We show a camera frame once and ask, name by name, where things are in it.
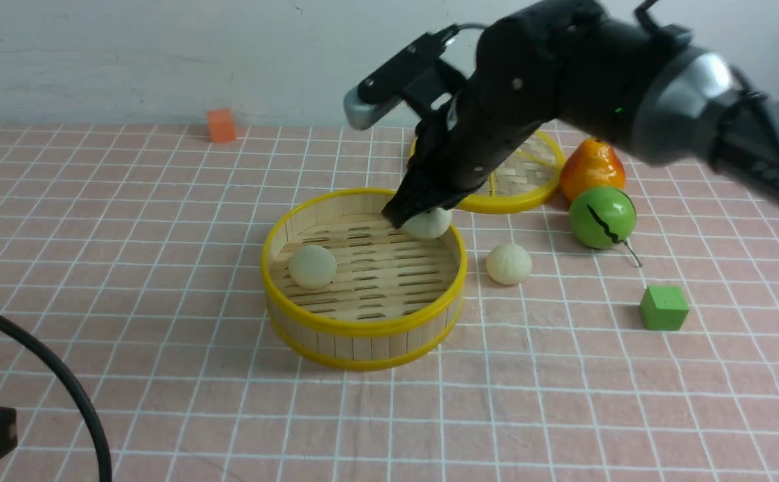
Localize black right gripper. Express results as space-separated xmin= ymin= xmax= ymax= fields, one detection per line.
xmin=381 ymin=1 xmax=604 ymax=228

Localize white steamed bun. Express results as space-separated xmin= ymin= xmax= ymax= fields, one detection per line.
xmin=485 ymin=243 xmax=533 ymax=286
xmin=401 ymin=208 xmax=452 ymax=239
xmin=288 ymin=245 xmax=338 ymax=290

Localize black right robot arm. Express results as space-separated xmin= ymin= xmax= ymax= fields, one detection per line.
xmin=381 ymin=1 xmax=779 ymax=228

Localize bamboo steamer lid yellow rim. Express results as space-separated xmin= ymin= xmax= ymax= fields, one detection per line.
xmin=410 ymin=129 xmax=566 ymax=215

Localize bamboo steamer tray yellow rims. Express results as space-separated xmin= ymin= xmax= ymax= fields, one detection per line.
xmin=260 ymin=188 xmax=468 ymax=370

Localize orange toy pear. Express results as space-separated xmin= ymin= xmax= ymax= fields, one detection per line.
xmin=559 ymin=137 xmax=627 ymax=202

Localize green toy watermelon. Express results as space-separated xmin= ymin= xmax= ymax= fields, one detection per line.
xmin=569 ymin=185 xmax=642 ymax=268

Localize green cube block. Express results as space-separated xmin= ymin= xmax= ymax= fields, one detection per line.
xmin=640 ymin=285 xmax=690 ymax=331

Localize orange cube block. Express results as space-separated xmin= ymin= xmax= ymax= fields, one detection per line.
xmin=205 ymin=108 xmax=238 ymax=143

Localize pink checkered tablecloth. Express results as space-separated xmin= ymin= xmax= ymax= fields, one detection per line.
xmin=0 ymin=125 xmax=779 ymax=481

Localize black cable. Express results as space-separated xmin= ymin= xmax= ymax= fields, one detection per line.
xmin=0 ymin=297 xmax=113 ymax=482

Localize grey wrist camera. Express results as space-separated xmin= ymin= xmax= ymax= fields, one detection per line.
xmin=343 ymin=24 xmax=466 ymax=131

